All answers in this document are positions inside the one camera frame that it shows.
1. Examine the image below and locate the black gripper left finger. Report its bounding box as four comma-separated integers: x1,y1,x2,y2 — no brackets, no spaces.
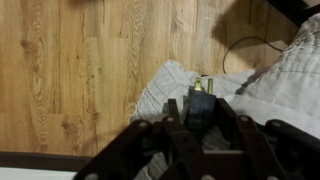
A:
73,99,204,180

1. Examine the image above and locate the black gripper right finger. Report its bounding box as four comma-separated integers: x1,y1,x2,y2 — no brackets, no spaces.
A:
203,97,320,180

